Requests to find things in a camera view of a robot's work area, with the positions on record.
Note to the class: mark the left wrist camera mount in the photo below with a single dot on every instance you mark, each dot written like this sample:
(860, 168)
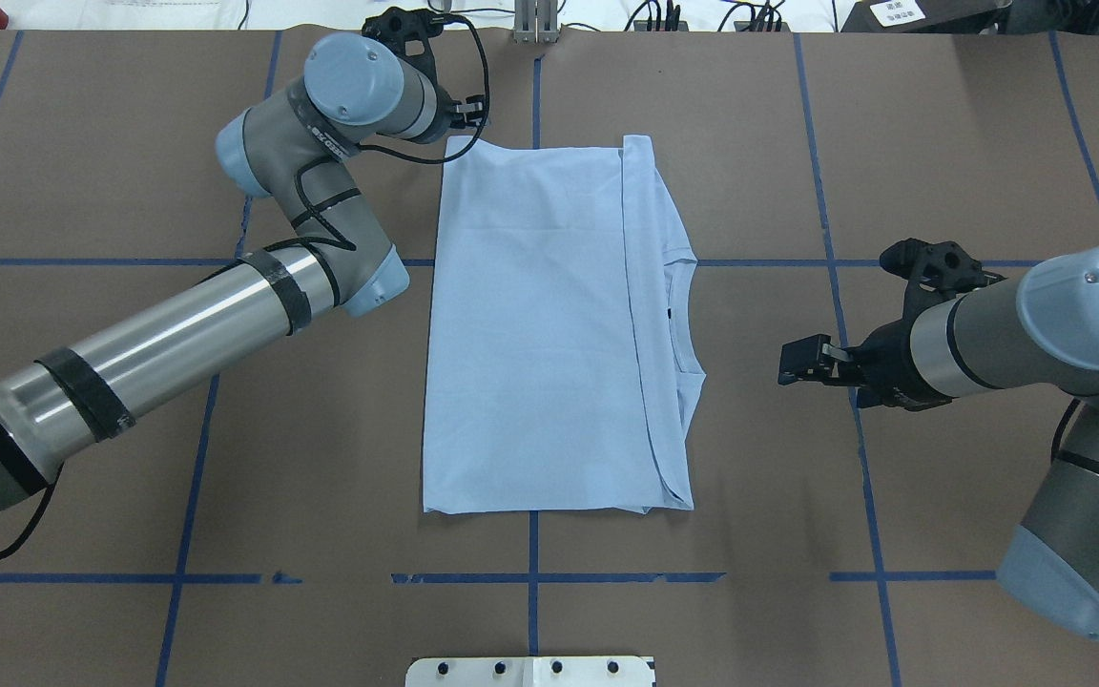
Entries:
(407, 33)

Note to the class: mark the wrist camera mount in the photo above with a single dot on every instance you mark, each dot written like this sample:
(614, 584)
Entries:
(407, 33)
(934, 273)

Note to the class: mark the black box white label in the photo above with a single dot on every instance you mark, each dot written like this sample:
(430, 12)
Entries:
(926, 17)

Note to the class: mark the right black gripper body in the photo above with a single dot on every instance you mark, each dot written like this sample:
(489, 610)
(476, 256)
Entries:
(886, 367)

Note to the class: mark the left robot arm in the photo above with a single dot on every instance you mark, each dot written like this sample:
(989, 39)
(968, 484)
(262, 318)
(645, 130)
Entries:
(293, 148)

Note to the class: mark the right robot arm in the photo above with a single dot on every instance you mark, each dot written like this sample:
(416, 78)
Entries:
(966, 331)

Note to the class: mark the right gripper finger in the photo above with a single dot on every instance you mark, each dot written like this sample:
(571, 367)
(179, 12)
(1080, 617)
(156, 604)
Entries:
(823, 377)
(815, 355)

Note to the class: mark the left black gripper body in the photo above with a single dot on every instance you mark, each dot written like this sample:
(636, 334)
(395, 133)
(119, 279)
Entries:
(455, 112)

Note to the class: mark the light blue t-shirt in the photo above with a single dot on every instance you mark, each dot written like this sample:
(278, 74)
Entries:
(561, 375)

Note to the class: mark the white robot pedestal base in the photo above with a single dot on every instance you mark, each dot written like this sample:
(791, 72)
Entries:
(532, 671)

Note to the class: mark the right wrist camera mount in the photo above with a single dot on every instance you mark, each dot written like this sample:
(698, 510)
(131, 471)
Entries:
(934, 273)

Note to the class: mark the aluminium frame post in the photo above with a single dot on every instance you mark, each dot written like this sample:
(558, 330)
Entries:
(536, 21)

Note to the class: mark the white side table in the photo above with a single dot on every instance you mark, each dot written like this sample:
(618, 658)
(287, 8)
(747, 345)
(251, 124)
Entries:
(801, 16)

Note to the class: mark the blue tape grid lines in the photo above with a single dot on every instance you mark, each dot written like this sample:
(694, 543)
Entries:
(267, 529)

